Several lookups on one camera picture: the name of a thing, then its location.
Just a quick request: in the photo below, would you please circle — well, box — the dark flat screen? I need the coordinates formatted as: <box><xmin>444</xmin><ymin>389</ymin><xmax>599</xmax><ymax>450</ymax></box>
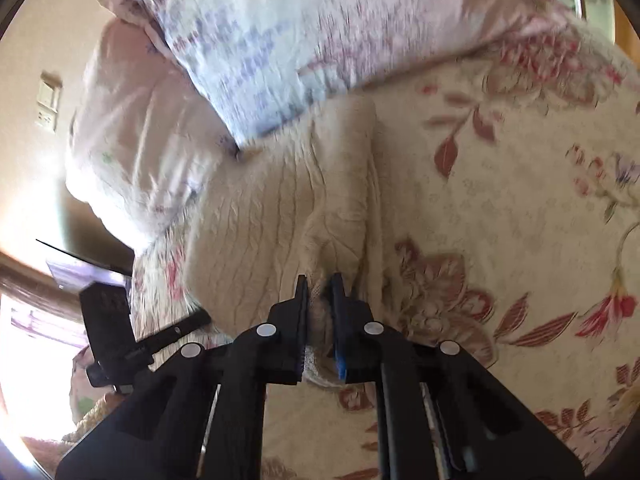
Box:
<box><xmin>35</xmin><ymin>200</ymin><xmax>136</xmax><ymax>291</ymax></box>

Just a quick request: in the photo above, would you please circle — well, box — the white wall switch plate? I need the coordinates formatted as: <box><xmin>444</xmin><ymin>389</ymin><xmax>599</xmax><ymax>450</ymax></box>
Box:
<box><xmin>34</xmin><ymin>71</ymin><xmax>63</xmax><ymax>135</ymax></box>

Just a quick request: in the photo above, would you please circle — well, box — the floral quilted bedspread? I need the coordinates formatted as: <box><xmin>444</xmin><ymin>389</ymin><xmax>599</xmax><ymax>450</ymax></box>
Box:
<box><xmin>65</xmin><ymin>10</ymin><xmax>640</xmax><ymax>480</ymax></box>

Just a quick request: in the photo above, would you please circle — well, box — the white floral pillow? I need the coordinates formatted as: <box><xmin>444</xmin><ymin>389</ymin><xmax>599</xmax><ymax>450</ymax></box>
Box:
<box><xmin>65</xmin><ymin>20</ymin><xmax>241</xmax><ymax>251</ymax></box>

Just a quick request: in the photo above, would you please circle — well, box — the beige cable-knit sweater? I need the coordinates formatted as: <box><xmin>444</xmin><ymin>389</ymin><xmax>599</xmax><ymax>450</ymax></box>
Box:
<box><xmin>132</xmin><ymin>94</ymin><xmax>388</xmax><ymax>391</ymax></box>

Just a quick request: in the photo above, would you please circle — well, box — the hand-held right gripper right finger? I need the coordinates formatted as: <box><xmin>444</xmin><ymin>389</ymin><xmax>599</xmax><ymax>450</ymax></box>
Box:
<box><xmin>325</xmin><ymin>272</ymin><xmax>586</xmax><ymax>480</ymax></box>

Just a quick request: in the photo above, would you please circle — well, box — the blue print floral pillow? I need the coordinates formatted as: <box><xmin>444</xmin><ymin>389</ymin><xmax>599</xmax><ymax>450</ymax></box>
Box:
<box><xmin>100</xmin><ymin>0</ymin><xmax>566</xmax><ymax>153</ymax></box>

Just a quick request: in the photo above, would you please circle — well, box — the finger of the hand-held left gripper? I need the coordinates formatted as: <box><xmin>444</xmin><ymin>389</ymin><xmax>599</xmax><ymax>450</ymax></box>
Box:
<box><xmin>132</xmin><ymin>307</ymin><xmax>213</xmax><ymax>357</ymax></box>
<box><xmin>79</xmin><ymin>282</ymin><xmax>133</xmax><ymax>361</ymax></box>

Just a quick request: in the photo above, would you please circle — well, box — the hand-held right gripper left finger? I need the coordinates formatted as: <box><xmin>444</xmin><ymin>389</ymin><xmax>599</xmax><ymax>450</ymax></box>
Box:
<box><xmin>55</xmin><ymin>275</ymin><xmax>311</xmax><ymax>480</ymax></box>

